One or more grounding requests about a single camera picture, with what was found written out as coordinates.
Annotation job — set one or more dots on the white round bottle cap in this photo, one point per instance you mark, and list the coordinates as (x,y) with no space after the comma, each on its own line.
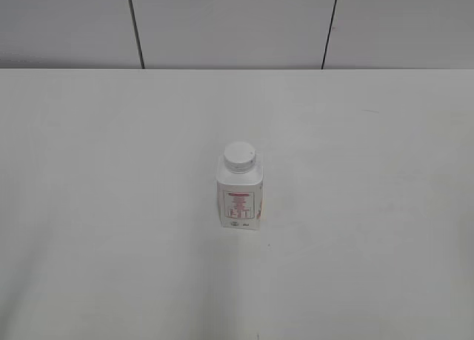
(239,156)

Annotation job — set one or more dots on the white square yogurt bottle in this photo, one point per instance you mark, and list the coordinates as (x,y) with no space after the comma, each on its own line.
(240,196)

